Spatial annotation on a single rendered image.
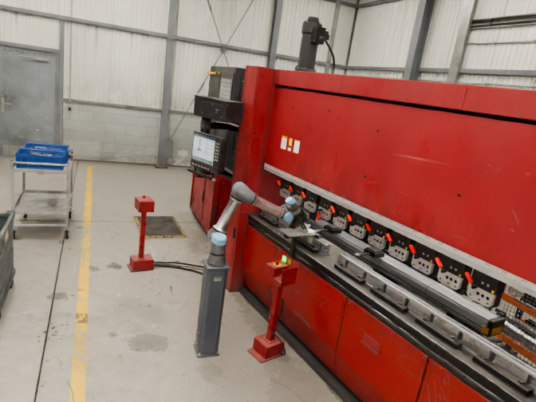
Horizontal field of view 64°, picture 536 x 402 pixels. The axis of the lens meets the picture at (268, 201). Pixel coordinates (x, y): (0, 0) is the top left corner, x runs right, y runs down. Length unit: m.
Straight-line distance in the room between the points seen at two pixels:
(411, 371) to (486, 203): 1.10
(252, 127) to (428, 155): 1.90
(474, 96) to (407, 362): 1.60
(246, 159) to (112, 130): 6.27
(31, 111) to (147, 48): 2.69
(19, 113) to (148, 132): 2.55
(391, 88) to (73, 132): 8.06
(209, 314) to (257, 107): 1.93
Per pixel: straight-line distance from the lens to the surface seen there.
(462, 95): 2.67
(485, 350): 2.72
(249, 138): 4.14
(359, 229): 3.19
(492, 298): 2.60
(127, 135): 10.15
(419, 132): 2.84
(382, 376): 3.11
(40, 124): 10.13
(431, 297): 3.18
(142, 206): 4.68
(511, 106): 2.51
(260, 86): 4.13
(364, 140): 3.17
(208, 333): 3.56
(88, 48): 10.02
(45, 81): 10.03
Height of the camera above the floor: 2.14
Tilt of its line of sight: 15 degrees down
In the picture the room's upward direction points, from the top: 8 degrees clockwise
